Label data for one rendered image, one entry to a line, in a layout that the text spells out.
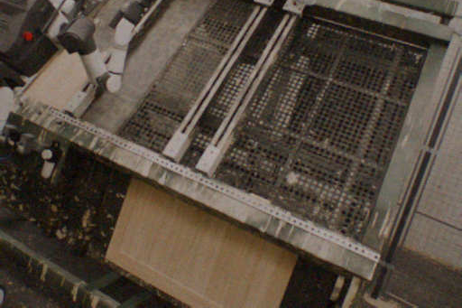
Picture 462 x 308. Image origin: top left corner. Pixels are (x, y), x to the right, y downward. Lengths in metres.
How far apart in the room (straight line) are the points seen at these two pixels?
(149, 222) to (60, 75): 0.92
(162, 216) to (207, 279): 0.37
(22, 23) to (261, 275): 1.50
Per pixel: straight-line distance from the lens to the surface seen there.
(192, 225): 2.29
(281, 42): 2.40
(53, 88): 2.58
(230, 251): 2.25
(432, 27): 2.53
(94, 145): 2.25
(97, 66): 2.10
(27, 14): 2.01
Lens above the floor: 1.35
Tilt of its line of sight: 3 degrees down
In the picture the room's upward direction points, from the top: 19 degrees clockwise
